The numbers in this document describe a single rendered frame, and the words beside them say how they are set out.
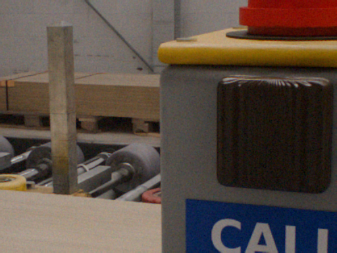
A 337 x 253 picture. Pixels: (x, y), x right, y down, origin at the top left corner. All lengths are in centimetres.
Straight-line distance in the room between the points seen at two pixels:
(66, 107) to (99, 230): 41
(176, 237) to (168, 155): 2
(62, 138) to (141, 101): 514
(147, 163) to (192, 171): 167
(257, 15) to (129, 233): 91
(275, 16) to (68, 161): 130
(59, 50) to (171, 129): 127
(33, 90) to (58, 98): 559
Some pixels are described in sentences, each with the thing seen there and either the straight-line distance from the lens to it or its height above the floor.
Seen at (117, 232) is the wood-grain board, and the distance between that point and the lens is 114.
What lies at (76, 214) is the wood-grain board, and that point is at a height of 90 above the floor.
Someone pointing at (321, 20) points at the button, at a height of 123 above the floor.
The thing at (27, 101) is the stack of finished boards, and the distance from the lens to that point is 716.
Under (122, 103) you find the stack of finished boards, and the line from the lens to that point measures 674.
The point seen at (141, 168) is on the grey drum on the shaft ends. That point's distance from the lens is 190.
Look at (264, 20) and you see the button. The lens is 24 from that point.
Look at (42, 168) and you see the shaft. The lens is 196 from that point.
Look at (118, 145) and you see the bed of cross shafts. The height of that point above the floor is 83.
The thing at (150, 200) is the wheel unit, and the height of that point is 90.
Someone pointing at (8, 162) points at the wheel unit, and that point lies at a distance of 192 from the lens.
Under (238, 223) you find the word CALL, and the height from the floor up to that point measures 117.
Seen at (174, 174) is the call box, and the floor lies 118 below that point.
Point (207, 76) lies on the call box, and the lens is 23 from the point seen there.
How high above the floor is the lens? 124
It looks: 12 degrees down
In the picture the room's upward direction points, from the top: 1 degrees counter-clockwise
